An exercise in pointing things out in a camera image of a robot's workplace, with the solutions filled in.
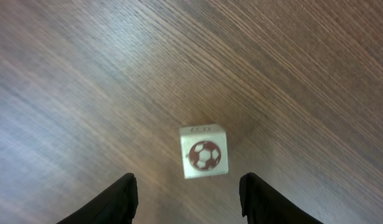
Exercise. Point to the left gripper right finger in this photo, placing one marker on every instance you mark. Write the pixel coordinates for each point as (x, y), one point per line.
(262, 204)

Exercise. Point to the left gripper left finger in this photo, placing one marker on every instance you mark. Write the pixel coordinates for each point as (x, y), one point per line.
(116, 204)

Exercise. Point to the plain white block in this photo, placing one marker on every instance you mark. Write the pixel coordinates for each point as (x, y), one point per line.
(204, 151)

